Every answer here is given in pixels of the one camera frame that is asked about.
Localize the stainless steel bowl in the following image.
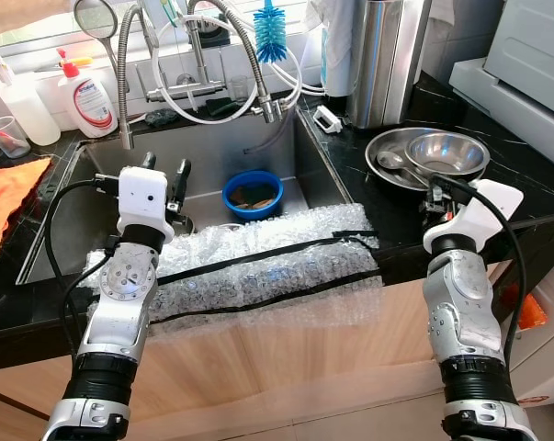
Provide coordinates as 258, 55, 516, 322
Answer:
405, 131, 491, 178

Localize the steel spoon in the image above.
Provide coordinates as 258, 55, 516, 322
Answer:
376, 150, 434, 191

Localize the stainless steel sink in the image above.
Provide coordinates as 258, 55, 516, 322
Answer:
17, 112, 351, 286

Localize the dark green sponge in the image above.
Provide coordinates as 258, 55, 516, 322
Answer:
146, 110, 178, 127

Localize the white looped plastic tube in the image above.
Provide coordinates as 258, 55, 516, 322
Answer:
153, 14, 328, 128

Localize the round stainless steel plate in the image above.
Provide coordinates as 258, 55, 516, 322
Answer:
366, 127, 489, 192

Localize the blue plastic bowl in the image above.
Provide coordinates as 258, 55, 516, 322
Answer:
221, 170, 284, 222

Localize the steel faucet tap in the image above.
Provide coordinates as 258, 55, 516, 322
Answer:
143, 18, 230, 104

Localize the white soap bottle red pump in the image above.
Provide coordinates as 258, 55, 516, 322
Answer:
56, 48, 119, 139

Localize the green scouring pad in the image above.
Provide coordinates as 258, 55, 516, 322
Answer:
212, 99, 245, 118

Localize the clear bubble wrap sheet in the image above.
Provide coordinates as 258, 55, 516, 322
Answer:
79, 204, 385, 332

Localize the translucent white squeeze bottle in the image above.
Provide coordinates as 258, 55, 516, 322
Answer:
0, 51, 62, 146

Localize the tall stainless steel canister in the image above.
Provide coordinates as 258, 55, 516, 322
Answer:
345, 0, 434, 130

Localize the small orange cloth piece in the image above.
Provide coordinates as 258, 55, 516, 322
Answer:
518, 294, 549, 330

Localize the clear plastic cup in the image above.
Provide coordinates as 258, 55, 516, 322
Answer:
0, 115, 31, 159

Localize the round metal mesh strainer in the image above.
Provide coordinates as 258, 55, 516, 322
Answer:
73, 0, 123, 88

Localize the white water filter unit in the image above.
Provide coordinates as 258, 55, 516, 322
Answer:
318, 0, 356, 99

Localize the white washing machine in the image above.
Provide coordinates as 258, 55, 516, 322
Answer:
447, 0, 554, 405

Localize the blue bottle brush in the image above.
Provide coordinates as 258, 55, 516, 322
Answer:
254, 0, 289, 65

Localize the wooden cabinet front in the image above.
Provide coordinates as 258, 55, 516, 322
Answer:
0, 276, 443, 441

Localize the white cloth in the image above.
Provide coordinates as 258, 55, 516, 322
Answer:
304, 0, 356, 42

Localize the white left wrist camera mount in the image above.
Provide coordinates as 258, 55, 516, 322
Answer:
118, 167, 176, 243

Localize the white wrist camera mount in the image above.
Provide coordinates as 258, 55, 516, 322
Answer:
118, 167, 176, 243
424, 179, 526, 255

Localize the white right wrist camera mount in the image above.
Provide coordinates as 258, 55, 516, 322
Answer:
424, 179, 526, 255

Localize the silver flexible faucet spout hose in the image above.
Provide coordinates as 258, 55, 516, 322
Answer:
116, 5, 167, 150

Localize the thin clear hose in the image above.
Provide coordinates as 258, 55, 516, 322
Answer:
249, 115, 291, 153

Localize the silver flexible hose with valve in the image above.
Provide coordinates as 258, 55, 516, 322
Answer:
187, 0, 285, 125

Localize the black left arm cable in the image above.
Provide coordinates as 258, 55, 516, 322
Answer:
41, 176, 121, 359

